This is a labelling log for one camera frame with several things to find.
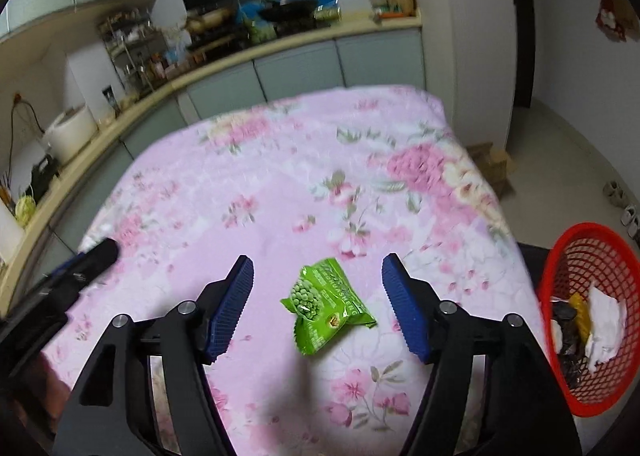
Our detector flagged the black crumpled plastic bag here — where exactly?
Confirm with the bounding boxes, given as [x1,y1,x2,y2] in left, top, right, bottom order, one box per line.
[551,300,588,390]

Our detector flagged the metal spice rack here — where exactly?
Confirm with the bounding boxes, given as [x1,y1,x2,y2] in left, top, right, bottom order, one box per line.
[96,9,167,98]

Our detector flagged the cardboard box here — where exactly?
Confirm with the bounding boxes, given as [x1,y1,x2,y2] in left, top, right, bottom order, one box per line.
[466,142,516,198]

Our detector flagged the red hanging cloth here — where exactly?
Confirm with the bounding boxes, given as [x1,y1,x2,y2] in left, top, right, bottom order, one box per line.
[596,0,639,42]

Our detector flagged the white crumpled tissue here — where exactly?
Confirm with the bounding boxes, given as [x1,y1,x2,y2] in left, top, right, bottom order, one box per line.
[585,283,627,374]

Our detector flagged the left hand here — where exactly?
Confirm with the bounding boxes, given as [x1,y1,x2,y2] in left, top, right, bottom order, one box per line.
[24,353,70,433]

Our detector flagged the black wok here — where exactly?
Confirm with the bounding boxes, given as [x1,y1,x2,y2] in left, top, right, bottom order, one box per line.
[258,0,318,24]

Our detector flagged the white rice cooker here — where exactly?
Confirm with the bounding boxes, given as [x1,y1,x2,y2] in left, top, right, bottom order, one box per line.
[42,104,99,165]

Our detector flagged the lower kitchen cabinets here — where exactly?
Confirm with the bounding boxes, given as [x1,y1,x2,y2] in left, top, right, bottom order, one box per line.
[1,19,425,311]

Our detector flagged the red plastic basket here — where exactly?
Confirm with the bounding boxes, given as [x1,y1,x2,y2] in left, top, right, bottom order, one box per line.
[537,222,639,417]

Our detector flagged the yellow foam fruit net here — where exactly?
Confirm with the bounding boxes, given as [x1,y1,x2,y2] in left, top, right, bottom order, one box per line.
[568,293,591,343]

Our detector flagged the pink floral tablecloth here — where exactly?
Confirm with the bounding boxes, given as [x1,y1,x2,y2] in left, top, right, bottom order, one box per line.
[47,87,542,455]

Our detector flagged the brass coloured pan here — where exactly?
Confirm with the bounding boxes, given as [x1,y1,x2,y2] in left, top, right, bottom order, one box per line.
[183,8,235,35]

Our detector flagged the green pea snack packet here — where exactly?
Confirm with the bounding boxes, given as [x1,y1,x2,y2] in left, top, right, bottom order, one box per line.
[281,258,376,355]

